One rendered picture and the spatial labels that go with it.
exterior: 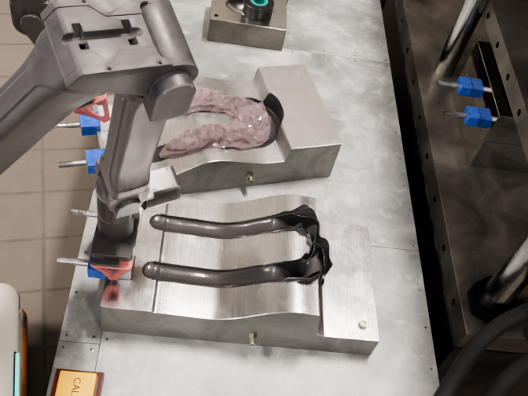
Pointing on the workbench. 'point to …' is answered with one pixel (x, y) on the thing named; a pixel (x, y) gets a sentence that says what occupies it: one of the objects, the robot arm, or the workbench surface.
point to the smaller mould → (227, 23)
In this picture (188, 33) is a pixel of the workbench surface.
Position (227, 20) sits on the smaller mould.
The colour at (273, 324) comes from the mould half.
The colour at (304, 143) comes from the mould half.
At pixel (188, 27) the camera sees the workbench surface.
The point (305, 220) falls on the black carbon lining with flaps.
